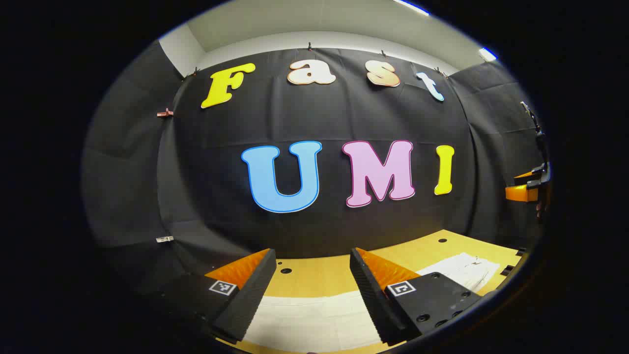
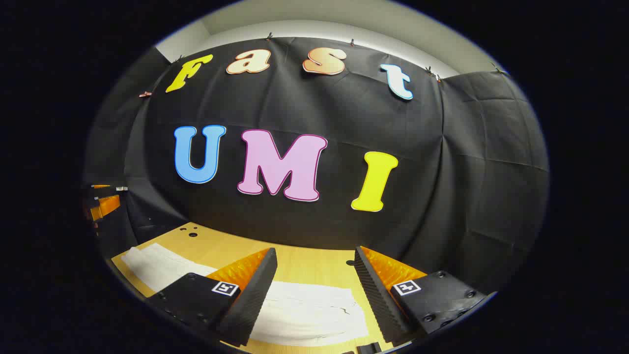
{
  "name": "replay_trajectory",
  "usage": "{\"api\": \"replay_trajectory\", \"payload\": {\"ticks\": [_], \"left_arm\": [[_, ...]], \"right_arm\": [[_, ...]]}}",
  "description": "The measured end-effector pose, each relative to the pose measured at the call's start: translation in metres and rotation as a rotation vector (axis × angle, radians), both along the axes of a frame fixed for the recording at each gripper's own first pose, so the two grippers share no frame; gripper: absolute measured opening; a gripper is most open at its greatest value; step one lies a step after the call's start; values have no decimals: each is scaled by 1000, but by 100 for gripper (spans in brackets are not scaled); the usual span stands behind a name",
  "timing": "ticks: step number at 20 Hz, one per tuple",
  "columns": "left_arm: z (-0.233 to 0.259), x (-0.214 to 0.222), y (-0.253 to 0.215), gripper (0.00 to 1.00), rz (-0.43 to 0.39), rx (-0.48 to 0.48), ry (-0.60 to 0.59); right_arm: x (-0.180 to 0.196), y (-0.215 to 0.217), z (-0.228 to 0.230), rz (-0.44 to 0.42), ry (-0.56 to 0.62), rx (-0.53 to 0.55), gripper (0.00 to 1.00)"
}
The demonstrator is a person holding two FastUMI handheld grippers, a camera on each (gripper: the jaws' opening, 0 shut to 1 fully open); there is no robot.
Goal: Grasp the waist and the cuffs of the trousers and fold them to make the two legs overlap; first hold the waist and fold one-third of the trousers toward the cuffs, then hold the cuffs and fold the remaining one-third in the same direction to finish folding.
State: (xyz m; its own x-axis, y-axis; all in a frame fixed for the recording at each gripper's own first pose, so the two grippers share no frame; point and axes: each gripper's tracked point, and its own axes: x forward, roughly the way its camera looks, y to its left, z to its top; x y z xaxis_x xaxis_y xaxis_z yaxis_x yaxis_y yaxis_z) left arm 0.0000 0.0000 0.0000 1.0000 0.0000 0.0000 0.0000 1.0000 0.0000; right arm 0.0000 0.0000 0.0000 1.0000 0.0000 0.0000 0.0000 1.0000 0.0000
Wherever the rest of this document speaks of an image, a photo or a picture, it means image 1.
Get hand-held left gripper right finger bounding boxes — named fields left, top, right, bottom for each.
left=349, top=247, right=483, bottom=347

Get white jeans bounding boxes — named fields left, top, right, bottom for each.
left=243, top=252, right=502, bottom=351

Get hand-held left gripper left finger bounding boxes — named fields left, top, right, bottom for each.
left=157, top=248, right=277, bottom=344

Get black backdrop cloth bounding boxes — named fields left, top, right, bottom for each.
left=81, top=39, right=548, bottom=295

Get long ceiling light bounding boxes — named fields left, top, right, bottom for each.
left=393, top=0, right=430, bottom=16

